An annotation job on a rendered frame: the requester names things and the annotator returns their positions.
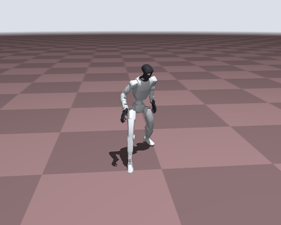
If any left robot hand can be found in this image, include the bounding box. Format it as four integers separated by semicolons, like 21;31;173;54
151;99;156;113

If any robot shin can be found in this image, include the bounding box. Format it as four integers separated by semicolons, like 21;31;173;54
145;130;153;139
127;136;133;164

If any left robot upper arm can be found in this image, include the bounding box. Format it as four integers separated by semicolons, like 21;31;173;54
151;76;158;90

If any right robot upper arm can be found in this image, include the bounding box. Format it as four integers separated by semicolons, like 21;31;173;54
122;80;138;99

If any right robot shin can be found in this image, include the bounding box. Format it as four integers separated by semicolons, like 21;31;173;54
127;136;133;164

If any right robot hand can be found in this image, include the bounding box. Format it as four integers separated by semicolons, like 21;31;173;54
120;108;128;123

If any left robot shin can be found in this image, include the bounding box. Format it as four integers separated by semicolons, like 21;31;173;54
145;130;153;139

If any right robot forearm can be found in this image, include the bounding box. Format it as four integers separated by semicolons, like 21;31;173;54
120;93;129;111

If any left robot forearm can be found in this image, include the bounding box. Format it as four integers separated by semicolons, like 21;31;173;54
149;90;155;102

